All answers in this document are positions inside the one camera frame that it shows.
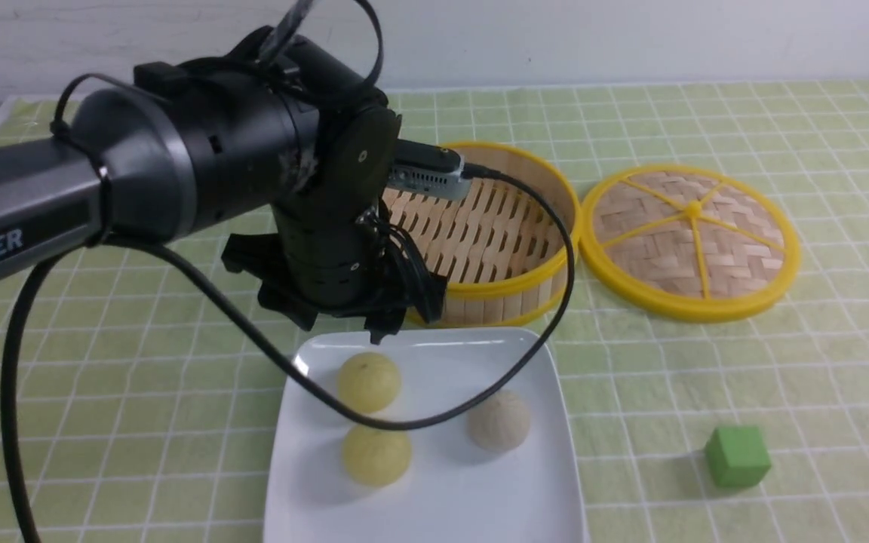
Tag white square plate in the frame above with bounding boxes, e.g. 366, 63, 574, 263
263, 327, 589, 542

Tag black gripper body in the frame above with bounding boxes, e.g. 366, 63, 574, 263
222, 203, 447, 324

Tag bamboo steamer lid yellow rim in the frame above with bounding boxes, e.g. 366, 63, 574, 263
579, 164, 801, 324

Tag yellow steamed bun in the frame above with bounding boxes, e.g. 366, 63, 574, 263
341, 425, 413, 488
336, 351, 401, 415

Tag green checkered tablecloth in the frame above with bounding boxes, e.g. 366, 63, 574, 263
17, 80, 869, 542

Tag green cube block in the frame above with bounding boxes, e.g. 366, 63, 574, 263
704, 424, 772, 489

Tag beige steamed bun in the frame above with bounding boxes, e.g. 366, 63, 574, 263
466, 391, 532, 454

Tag black camera cable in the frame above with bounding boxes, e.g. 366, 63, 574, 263
0, 0, 577, 543

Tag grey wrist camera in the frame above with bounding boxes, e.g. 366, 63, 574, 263
387, 139, 472, 201

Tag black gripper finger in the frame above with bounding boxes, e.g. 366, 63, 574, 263
364, 307, 407, 345

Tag bamboo steamer basket yellow rim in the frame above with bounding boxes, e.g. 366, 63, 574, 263
374, 141, 583, 330

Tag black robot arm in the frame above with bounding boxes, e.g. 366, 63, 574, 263
0, 27, 461, 343

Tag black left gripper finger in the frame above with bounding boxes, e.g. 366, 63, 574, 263
256, 283, 320, 331

